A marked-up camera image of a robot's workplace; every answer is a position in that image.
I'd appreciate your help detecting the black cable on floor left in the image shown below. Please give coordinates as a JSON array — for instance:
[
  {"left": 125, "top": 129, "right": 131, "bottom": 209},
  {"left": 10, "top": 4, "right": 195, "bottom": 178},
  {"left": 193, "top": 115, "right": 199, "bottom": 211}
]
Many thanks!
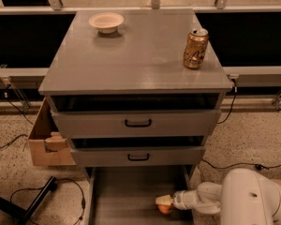
[{"left": 9, "top": 177, "right": 87, "bottom": 225}]

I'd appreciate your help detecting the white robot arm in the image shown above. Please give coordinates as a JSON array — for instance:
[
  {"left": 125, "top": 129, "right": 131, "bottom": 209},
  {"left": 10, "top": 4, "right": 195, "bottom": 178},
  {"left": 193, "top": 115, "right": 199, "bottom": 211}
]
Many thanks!
[{"left": 155, "top": 169, "right": 281, "bottom": 225}]

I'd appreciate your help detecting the metal railing frame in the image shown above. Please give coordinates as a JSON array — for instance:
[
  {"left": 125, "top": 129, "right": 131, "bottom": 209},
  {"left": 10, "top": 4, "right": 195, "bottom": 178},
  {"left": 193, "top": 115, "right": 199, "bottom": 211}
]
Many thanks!
[{"left": 0, "top": 0, "right": 281, "bottom": 113}]

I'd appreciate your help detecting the grey top drawer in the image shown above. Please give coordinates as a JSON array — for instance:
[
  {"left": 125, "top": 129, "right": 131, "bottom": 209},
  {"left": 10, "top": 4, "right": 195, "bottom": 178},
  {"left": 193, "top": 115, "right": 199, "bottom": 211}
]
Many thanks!
[{"left": 52, "top": 110, "right": 220, "bottom": 139}]

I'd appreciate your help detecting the black cable right floor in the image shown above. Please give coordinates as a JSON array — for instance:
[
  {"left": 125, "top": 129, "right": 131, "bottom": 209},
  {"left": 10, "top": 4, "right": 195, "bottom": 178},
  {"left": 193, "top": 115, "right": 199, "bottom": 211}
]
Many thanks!
[{"left": 201, "top": 158, "right": 281, "bottom": 172}]

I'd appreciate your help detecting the gold soda can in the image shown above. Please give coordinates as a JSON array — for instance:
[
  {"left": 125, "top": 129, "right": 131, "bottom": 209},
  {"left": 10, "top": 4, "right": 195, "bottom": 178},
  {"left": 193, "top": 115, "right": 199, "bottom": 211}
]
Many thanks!
[{"left": 184, "top": 28, "right": 209, "bottom": 69}]

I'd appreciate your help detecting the grey drawer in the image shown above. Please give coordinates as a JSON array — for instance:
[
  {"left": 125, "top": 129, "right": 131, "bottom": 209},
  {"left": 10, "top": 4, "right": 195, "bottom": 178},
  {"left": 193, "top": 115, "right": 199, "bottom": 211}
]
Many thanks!
[
  {"left": 52, "top": 110, "right": 220, "bottom": 139},
  {"left": 85, "top": 166, "right": 195, "bottom": 225},
  {"left": 71, "top": 146, "right": 205, "bottom": 167}
]

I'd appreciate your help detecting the black cable behind cabinet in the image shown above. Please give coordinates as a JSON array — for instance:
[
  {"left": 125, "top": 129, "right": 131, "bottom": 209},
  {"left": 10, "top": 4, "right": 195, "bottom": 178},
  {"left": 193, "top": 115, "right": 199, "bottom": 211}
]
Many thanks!
[{"left": 216, "top": 77, "right": 238, "bottom": 125}]

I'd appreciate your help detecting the white paper bowl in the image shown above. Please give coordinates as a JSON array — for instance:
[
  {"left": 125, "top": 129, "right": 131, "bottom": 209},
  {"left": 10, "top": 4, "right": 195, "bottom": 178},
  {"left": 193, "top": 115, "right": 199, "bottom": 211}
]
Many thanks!
[{"left": 89, "top": 12, "right": 124, "bottom": 34}]

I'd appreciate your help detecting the grey bottom drawer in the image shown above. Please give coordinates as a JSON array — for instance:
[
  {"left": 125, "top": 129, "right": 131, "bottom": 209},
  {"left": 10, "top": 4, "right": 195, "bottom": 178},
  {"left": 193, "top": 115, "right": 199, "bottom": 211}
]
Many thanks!
[{"left": 85, "top": 166, "right": 195, "bottom": 225}]

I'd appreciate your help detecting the orange fruit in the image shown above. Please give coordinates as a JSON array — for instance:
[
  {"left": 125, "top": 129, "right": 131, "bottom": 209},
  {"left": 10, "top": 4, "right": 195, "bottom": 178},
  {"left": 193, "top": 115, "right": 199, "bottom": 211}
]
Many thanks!
[{"left": 157, "top": 204, "right": 174, "bottom": 215}]

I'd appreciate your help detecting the grey drawer cabinet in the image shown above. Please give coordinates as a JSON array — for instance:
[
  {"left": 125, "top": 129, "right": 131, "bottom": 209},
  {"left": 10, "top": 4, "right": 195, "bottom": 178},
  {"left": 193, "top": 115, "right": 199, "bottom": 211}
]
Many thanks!
[{"left": 37, "top": 8, "right": 234, "bottom": 171}]

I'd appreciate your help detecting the grey middle drawer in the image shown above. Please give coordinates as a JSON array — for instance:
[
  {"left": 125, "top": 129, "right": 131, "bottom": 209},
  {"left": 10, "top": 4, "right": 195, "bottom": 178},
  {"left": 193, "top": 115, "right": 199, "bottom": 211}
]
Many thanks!
[{"left": 71, "top": 146, "right": 205, "bottom": 167}]

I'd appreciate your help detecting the black stand leg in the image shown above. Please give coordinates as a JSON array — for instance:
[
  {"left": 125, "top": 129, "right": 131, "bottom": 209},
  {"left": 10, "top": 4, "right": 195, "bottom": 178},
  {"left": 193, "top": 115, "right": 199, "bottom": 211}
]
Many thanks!
[{"left": 0, "top": 175, "right": 58, "bottom": 225}]

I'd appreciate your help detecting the open cardboard box left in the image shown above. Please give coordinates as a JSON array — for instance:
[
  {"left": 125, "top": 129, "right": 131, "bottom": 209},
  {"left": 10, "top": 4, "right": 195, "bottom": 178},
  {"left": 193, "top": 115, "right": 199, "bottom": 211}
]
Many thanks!
[{"left": 28, "top": 99, "right": 75, "bottom": 166}]

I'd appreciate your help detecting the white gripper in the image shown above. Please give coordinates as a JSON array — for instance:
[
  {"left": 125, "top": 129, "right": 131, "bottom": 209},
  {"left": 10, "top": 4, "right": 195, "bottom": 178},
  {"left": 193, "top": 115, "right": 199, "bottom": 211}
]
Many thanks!
[{"left": 155, "top": 190, "right": 189, "bottom": 210}]

